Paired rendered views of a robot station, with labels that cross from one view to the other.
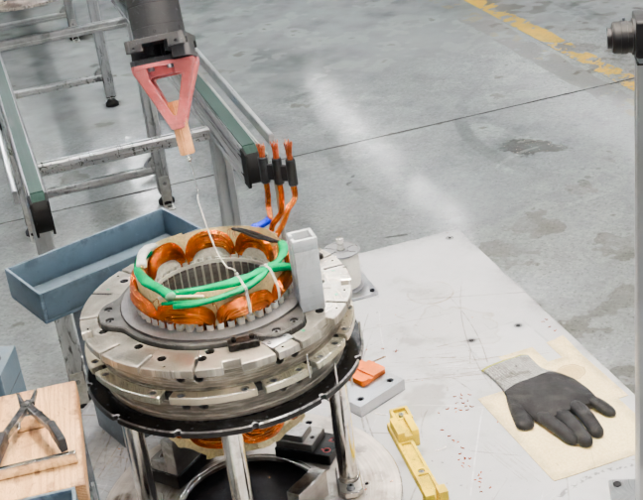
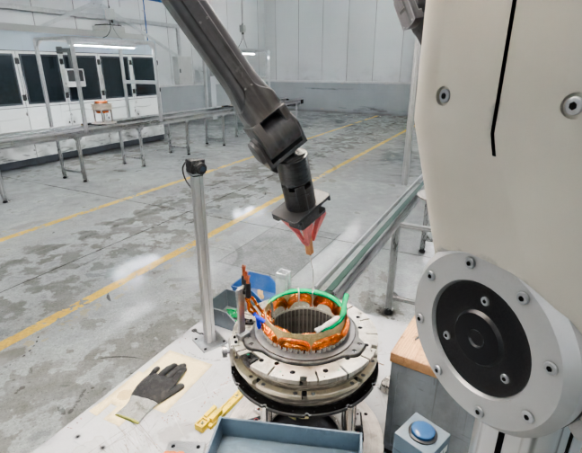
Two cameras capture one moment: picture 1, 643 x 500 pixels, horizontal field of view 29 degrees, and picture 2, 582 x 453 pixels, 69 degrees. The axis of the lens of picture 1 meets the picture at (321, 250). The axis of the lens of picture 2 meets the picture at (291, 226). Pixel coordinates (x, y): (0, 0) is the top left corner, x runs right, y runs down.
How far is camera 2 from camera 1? 2.00 m
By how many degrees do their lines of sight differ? 118
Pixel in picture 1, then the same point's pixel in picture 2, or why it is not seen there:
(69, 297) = (338, 439)
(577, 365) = (118, 395)
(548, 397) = (161, 382)
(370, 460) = (246, 409)
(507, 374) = (140, 409)
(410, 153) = not seen: outside the picture
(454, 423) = (189, 410)
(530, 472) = (211, 372)
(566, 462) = (198, 367)
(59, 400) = (404, 346)
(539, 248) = not seen: outside the picture
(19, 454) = not seen: hidden behind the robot
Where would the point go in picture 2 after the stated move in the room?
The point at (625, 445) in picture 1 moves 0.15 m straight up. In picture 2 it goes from (178, 358) to (172, 317)
